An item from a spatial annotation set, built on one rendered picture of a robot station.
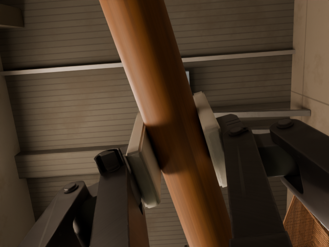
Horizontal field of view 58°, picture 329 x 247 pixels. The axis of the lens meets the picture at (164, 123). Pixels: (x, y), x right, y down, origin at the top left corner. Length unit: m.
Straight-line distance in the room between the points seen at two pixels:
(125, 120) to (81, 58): 0.90
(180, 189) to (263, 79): 3.60
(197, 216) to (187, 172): 0.03
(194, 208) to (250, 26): 3.54
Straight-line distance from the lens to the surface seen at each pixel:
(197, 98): 0.18
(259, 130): 3.41
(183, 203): 0.17
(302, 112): 3.44
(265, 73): 3.75
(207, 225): 0.18
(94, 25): 3.64
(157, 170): 0.16
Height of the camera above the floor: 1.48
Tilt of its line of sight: 1 degrees up
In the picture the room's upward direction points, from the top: 94 degrees counter-clockwise
